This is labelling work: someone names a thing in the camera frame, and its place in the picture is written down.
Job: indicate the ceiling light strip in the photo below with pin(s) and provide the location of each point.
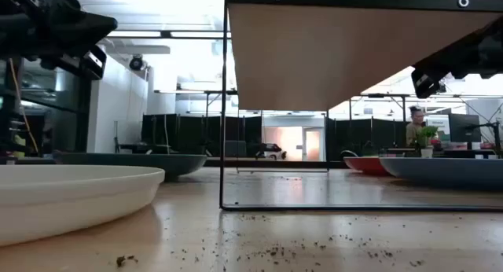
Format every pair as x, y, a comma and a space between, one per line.
133, 34

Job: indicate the black shelving rack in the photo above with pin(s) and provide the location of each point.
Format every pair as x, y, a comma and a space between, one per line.
74, 107

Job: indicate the blue plate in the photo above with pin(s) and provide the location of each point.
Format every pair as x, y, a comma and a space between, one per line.
444, 173

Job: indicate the green leafy plant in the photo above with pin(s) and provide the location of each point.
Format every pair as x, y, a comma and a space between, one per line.
427, 132

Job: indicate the person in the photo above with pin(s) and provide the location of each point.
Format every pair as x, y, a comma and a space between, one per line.
413, 132

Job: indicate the black computer monitor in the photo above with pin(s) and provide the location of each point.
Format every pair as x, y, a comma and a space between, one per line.
464, 127

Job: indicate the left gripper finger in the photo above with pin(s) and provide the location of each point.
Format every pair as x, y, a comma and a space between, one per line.
84, 48
82, 26

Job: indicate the white plate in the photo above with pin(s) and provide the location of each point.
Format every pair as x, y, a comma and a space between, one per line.
59, 201

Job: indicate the black overhead rig frame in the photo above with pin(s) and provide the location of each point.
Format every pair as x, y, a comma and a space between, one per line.
393, 95

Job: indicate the white and black vehicle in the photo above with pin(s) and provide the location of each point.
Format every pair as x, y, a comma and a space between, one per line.
271, 151

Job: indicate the round black ceiling camera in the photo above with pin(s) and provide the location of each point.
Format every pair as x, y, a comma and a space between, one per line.
136, 62

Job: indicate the small white plant pot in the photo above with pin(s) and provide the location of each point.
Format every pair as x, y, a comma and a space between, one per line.
426, 152

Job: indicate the black rounded chair back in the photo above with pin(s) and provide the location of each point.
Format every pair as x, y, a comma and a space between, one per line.
349, 154

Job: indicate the teal plate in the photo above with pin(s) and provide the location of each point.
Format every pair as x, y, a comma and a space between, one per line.
177, 164

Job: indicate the black partition screen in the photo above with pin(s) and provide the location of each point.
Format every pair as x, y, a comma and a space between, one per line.
188, 130
377, 136

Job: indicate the black aluminium table frame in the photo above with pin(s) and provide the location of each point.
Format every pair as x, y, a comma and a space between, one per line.
275, 163

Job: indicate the grey chair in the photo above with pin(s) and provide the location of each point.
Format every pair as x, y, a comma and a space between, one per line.
236, 148

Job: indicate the lit glass door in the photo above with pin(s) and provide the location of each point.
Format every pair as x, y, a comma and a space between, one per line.
313, 144

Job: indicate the red plate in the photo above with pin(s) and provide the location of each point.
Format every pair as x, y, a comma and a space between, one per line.
365, 166

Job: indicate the wooden shelf with black frame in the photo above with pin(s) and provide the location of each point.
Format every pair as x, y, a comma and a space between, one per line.
314, 59

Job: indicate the dark soil crumb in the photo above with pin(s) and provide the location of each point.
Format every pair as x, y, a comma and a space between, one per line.
120, 260

